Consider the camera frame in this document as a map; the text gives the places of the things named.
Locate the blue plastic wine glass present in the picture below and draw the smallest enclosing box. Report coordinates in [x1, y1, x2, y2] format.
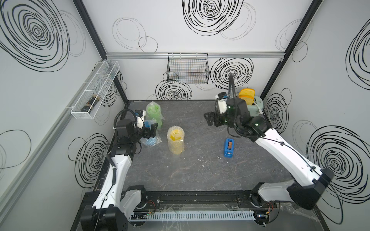
[144, 120, 155, 129]

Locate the green plastic wine glass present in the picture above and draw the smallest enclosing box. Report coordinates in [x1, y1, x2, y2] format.
[145, 103, 163, 128]

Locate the blue tape dispenser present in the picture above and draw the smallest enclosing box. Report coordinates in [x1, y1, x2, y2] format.
[224, 138, 235, 158]

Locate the yellow plastic wine glass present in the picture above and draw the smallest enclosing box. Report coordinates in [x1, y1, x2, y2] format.
[169, 129, 184, 155]

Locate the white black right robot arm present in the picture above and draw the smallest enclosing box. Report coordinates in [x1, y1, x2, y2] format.
[204, 92, 334, 210]

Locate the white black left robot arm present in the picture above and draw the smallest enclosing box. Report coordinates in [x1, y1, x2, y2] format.
[80, 119, 158, 231]

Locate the mint green toaster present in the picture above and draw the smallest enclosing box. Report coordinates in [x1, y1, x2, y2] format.
[247, 96, 264, 117]

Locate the rear yellow toast slice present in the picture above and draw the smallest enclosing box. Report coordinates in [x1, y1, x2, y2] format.
[238, 88, 255, 105]

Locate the dark item in shelf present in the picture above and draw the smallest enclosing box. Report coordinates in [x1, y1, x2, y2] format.
[81, 95, 100, 113]

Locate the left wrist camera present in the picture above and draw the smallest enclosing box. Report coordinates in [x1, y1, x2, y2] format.
[135, 110, 146, 129]

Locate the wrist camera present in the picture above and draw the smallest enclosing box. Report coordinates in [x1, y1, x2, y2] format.
[135, 110, 146, 129]
[215, 92, 228, 115]

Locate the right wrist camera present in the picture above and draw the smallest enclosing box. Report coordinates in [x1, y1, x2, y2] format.
[215, 92, 228, 115]

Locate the black corrugated left cable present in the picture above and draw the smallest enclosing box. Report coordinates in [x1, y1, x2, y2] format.
[113, 109, 139, 133]

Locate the black corrugated cable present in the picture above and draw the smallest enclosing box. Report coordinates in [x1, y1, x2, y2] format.
[113, 109, 139, 133]
[227, 74, 236, 100]

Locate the black corrugated right cable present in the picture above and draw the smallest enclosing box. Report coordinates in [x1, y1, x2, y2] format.
[227, 74, 236, 100]

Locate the black wire wall basket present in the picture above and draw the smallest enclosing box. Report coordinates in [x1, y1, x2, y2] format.
[166, 58, 210, 84]

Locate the white wire wall shelf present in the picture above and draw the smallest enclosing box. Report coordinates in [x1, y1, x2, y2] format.
[71, 60, 119, 119]

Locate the aluminium wall rail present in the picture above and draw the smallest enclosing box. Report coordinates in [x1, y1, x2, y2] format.
[106, 52, 285, 60]

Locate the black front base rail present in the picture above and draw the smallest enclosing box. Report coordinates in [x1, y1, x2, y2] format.
[82, 190, 314, 210]

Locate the white slotted cable duct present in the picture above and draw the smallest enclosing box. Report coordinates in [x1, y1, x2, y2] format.
[129, 211, 255, 222]

